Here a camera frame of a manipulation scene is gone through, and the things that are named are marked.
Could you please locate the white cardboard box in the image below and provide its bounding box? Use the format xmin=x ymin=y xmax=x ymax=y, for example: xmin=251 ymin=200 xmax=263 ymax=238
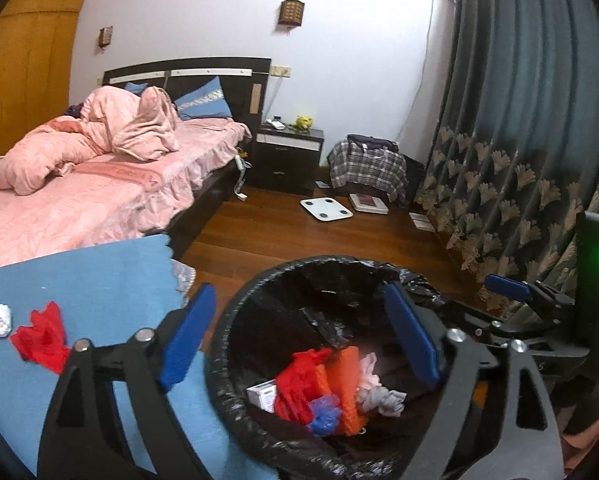
xmin=246 ymin=379 xmax=276 ymax=413

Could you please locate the red cloth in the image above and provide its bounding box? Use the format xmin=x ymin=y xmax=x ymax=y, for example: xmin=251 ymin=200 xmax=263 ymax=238
xmin=10 ymin=301 xmax=72 ymax=375

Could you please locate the grey sock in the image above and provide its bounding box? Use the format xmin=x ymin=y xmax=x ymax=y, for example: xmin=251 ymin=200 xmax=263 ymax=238
xmin=356 ymin=386 xmax=407 ymax=418

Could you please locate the black trash bin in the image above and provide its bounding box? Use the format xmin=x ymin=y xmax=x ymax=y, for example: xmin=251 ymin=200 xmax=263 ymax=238
xmin=205 ymin=256 xmax=447 ymax=479

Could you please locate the pink sock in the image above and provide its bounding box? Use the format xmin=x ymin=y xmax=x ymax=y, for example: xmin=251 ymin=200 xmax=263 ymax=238
xmin=357 ymin=352 xmax=382 ymax=390

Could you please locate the orange foam net in bin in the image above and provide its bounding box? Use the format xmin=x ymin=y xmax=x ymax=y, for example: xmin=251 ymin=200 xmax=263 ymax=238
xmin=316 ymin=346 xmax=368 ymax=437

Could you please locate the blue table cloth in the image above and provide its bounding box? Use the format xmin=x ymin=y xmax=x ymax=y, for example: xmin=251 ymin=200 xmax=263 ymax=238
xmin=0 ymin=233 xmax=281 ymax=480

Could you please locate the blue plastic scrap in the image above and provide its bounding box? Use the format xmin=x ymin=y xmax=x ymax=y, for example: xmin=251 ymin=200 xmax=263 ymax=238
xmin=307 ymin=394 xmax=343 ymax=438

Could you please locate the dark patterned curtain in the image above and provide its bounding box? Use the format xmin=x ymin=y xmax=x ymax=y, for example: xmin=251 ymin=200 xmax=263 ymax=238
xmin=417 ymin=0 xmax=599 ymax=316

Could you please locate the white bathroom scale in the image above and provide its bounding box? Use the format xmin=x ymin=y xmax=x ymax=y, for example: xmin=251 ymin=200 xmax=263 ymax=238
xmin=301 ymin=197 xmax=354 ymax=222

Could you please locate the bed with pink sheet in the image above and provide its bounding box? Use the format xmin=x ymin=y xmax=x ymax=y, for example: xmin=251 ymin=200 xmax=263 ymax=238
xmin=0 ymin=118 xmax=250 ymax=266

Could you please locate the plaid bag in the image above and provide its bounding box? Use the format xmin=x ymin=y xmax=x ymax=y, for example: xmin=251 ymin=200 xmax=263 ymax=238
xmin=327 ymin=139 xmax=408 ymax=205

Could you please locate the black nightstand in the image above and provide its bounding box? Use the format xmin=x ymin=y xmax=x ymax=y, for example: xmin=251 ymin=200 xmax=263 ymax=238
xmin=249 ymin=124 xmax=324 ymax=196

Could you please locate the yellow plush toy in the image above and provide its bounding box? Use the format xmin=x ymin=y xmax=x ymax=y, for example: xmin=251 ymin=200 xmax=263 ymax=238
xmin=294 ymin=115 xmax=313 ymax=131

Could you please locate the pink duvet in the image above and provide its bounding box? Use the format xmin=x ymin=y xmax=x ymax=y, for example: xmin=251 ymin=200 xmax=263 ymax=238
xmin=0 ymin=86 xmax=179 ymax=196

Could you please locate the blue pillow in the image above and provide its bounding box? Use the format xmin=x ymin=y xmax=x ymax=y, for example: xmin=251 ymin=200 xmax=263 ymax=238
xmin=174 ymin=77 xmax=232 ymax=120

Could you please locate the black headboard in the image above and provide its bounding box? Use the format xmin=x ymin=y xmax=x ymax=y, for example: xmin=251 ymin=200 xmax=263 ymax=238
xmin=102 ymin=56 xmax=272 ymax=131

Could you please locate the wooden wardrobe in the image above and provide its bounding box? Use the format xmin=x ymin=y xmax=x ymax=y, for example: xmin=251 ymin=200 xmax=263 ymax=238
xmin=0 ymin=0 xmax=84 ymax=155

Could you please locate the wall power socket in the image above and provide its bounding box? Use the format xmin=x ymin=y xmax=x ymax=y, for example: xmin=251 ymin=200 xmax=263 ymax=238
xmin=269 ymin=65 xmax=292 ymax=78

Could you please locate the left wall lamp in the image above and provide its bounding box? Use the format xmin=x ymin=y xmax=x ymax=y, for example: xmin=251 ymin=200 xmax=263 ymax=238
xmin=98 ymin=26 xmax=114 ymax=49

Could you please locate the wall lamp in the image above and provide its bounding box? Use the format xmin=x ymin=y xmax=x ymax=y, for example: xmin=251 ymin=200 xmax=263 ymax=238
xmin=98 ymin=26 xmax=114 ymax=49
xmin=278 ymin=0 xmax=305 ymax=27

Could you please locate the right wall lamp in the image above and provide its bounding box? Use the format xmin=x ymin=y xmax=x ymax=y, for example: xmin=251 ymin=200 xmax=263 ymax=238
xmin=278 ymin=0 xmax=305 ymax=27

